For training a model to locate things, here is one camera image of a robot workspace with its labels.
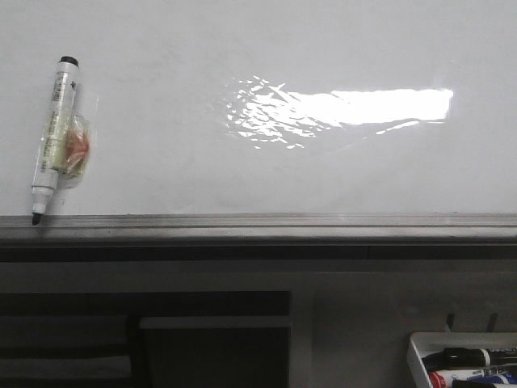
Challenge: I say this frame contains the red capped marker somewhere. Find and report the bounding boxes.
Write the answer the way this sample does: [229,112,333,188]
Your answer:
[428,366,516,387]

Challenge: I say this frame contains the blue capped marker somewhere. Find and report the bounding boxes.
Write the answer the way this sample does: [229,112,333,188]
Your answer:
[452,373,516,388]

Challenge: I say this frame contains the dark box under ledge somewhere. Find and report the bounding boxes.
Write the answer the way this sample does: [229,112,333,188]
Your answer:
[140,316,291,387]

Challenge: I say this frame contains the grey metal whiteboard ledge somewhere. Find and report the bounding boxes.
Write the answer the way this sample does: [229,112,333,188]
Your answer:
[1,213,516,249]

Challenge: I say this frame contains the black capped marker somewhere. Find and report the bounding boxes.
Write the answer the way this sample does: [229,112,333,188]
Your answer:
[422,348,516,372]

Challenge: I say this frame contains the left black tray hook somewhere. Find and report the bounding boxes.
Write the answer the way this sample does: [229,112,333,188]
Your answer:
[444,313,456,332]

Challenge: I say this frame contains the right black tray hook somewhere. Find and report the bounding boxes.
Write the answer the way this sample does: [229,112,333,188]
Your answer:
[485,313,498,332]

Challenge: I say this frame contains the black tray hook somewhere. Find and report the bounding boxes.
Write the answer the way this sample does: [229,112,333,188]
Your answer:
[444,313,456,332]
[485,313,498,332]

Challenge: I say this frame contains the white marker tray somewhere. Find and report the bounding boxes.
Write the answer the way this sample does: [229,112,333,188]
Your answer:
[407,332,516,387]

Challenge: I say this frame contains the white whiteboard marker with tape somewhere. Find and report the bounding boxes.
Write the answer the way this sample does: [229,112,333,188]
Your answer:
[32,56,91,226]

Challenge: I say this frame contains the white whiteboard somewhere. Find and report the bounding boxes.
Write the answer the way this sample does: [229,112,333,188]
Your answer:
[1,1,516,216]

